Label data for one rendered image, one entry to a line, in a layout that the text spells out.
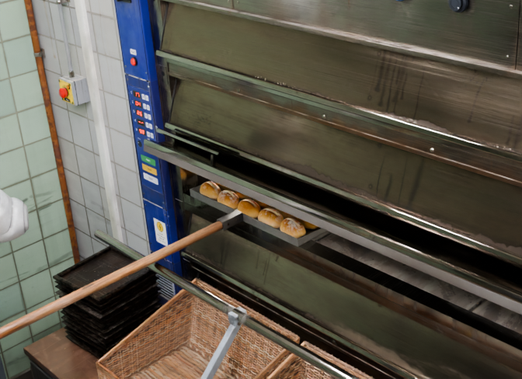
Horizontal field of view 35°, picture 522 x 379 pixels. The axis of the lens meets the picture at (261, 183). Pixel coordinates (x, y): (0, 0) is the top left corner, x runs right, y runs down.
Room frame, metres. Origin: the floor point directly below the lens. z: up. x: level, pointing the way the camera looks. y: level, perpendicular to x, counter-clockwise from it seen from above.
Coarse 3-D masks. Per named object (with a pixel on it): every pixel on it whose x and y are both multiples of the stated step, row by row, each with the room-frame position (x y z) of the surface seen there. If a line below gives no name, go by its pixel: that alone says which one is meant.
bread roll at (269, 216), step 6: (264, 210) 2.45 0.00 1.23; (270, 210) 2.44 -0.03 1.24; (276, 210) 2.44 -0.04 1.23; (258, 216) 2.45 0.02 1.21; (264, 216) 2.43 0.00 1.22; (270, 216) 2.42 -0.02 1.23; (276, 216) 2.41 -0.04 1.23; (264, 222) 2.42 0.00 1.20; (270, 222) 2.41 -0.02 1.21; (276, 222) 2.40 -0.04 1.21
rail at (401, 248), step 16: (160, 144) 2.57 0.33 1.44; (192, 160) 2.44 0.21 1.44; (224, 176) 2.32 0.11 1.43; (240, 176) 2.29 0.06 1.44; (272, 192) 2.16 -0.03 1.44; (304, 208) 2.06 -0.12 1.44; (336, 224) 1.97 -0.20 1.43; (352, 224) 1.94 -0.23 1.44; (384, 240) 1.85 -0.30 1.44; (416, 256) 1.77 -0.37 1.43; (432, 256) 1.75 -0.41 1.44; (448, 272) 1.70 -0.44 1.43; (464, 272) 1.67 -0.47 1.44; (496, 288) 1.60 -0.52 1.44
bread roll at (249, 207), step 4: (244, 200) 2.52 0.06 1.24; (248, 200) 2.52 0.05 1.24; (252, 200) 2.52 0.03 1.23; (240, 204) 2.52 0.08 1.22; (244, 204) 2.51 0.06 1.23; (248, 204) 2.50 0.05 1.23; (252, 204) 2.50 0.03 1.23; (256, 204) 2.50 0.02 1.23; (240, 208) 2.51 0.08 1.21; (244, 208) 2.50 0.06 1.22; (248, 208) 2.49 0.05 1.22; (252, 208) 2.49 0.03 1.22; (256, 208) 2.49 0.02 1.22; (260, 208) 2.50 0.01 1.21; (244, 212) 2.49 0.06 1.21; (248, 212) 2.48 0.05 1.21; (252, 212) 2.48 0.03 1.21; (256, 212) 2.48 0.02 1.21; (252, 216) 2.48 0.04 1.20; (256, 216) 2.48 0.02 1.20
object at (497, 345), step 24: (216, 216) 2.59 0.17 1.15; (264, 240) 2.41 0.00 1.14; (312, 240) 2.32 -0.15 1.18; (336, 264) 2.17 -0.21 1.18; (360, 264) 2.16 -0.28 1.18; (384, 288) 2.03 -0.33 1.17; (408, 288) 2.01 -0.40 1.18; (432, 312) 1.90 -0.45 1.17; (456, 312) 1.87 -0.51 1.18; (480, 336) 1.78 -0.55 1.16; (504, 336) 1.75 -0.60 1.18
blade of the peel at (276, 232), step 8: (192, 192) 2.69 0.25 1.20; (200, 200) 2.66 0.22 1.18; (208, 200) 2.62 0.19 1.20; (216, 200) 2.64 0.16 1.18; (240, 200) 2.63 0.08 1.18; (224, 208) 2.55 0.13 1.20; (232, 208) 2.53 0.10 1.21; (248, 216) 2.46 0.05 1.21; (256, 224) 2.43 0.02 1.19; (264, 224) 2.40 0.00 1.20; (272, 232) 2.38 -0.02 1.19; (280, 232) 2.34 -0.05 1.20; (312, 232) 2.33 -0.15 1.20; (320, 232) 2.35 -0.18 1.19; (288, 240) 2.32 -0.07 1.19; (296, 240) 2.29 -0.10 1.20; (304, 240) 2.31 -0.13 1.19
